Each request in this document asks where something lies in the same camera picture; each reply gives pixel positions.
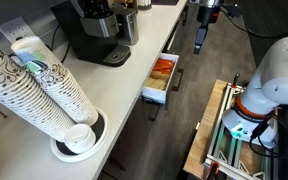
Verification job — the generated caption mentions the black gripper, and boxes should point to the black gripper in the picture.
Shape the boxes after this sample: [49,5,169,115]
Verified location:
[193,0,225,55]

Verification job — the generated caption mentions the tan packet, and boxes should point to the tan packet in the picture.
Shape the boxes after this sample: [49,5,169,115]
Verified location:
[145,77,168,91]
[149,70,171,81]

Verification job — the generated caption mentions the white open drawer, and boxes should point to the white open drawer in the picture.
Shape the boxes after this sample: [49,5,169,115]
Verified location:
[141,52,181,105]

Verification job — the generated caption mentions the white container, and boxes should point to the white container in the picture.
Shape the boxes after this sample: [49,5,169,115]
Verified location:
[136,0,153,11]

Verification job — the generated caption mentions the stainless steel canister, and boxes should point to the stainless steel canister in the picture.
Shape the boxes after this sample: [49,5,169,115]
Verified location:
[112,4,141,47]

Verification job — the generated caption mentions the wooden board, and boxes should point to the wooden board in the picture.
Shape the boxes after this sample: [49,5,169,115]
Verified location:
[182,78,229,180]

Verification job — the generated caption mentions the black coffee machine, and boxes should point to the black coffee machine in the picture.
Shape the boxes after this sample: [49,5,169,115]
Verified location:
[50,0,132,68]

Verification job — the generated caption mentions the orange black clamp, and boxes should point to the orange black clamp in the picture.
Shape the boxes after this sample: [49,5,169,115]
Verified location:
[206,161,221,180]

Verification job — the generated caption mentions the small patterned paper cup stack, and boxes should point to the small patterned paper cup stack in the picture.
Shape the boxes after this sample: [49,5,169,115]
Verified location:
[10,35,100,127]

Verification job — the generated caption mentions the white cup lid stack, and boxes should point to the white cup lid stack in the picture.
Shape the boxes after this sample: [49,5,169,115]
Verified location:
[63,123,97,155]

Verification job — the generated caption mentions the large patterned paper cup stack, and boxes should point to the large patterned paper cup stack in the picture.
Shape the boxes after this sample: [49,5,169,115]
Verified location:
[0,34,77,143]

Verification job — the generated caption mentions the closed drawer handle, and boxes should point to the closed drawer handle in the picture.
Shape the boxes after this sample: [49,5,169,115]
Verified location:
[165,19,182,52]

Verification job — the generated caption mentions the black drawer handle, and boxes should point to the black drawer handle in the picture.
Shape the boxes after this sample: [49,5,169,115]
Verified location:
[170,67,185,93]

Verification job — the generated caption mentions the black red clamp handle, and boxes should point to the black red clamp handle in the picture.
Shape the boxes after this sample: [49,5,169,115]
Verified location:
[232,72,241,88]

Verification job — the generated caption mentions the black cabinet handle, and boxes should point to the black cabinet handle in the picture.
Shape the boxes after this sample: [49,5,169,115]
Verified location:
[147,102,162,122]

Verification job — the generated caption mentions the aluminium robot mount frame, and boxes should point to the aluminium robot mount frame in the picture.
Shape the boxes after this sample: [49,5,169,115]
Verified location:
[203,82,280,180]

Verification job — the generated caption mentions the black power cord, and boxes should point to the black power cord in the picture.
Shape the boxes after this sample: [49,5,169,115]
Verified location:
[50,24,72,65]

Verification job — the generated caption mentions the white cup dispenser ring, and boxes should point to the white cup dispenser ring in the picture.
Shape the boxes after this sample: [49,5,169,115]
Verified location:
[49,106,111,164]

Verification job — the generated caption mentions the white wall outlet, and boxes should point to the white wall outlet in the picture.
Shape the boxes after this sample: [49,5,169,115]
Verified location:
[0,16,37,45]

